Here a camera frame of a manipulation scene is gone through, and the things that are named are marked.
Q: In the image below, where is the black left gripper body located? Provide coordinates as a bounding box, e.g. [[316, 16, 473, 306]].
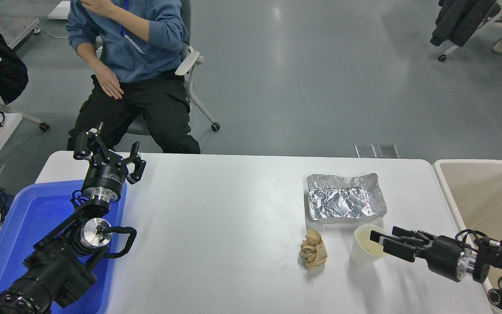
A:
[[81, 161, 129, 192]]

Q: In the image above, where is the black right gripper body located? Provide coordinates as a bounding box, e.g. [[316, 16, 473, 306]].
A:
[[427, 235, 466, 282]]

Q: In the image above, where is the white paper cup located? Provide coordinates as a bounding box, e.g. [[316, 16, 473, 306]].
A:
[[349, 225, 390, 268]]

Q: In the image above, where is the crumpled tan paper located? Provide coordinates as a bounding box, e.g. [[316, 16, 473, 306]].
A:
[[299, 228, 328, 270]]

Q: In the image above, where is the person's right hand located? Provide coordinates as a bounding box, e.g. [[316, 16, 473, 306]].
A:
[[95, 69, 125, 100]]

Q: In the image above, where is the person's left hand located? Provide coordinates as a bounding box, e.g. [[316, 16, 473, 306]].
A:
[[80, 0, 117, 19]]

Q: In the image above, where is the crumpled silver foil tray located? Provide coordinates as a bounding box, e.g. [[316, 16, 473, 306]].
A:
[[307, 173, 387, 222]]

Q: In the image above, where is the large pale bin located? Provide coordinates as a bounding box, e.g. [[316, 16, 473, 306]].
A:
[[433, 159, 502, 314]]

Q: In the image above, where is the metal floor plate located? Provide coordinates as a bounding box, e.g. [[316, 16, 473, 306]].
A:
[[355, 144, 378, 158], [377, 144, 400, 158]]

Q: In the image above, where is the blue plastic tray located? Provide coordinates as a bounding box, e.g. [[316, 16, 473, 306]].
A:
[[0, 180, 127, 314]]

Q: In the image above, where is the white flat board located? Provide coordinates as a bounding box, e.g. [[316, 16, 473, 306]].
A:
[[47, 0, 71, 20]]

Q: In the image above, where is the dark grey coat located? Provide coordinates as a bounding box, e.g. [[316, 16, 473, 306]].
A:
[[430, 0, 498, 47]]

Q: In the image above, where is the white badge on blue lanyard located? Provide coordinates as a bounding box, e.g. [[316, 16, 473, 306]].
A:
[[118, 0, 146, 55]]

